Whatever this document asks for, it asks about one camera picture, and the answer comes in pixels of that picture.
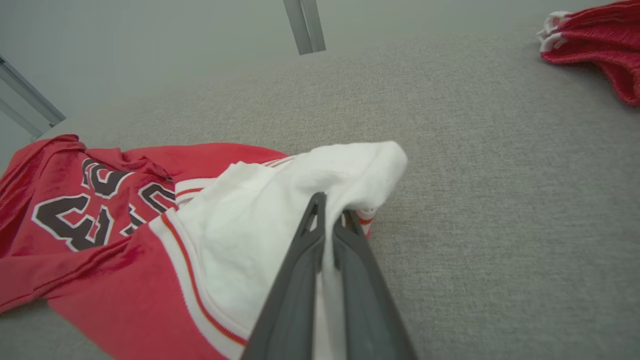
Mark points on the red shorts white stripe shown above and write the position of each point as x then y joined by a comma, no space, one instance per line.
605,45

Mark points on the grey fabric sofa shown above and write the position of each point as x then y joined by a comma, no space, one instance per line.
500,200

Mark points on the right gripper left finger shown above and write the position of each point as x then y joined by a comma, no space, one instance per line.
290,315

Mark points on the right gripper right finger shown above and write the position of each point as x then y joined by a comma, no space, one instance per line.
370,320

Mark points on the red jersey white lining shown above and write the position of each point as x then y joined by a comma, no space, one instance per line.
125,280

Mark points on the grey metal post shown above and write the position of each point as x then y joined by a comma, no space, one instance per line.
305,25

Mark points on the grey double metal rail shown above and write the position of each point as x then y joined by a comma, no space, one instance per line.
25,97

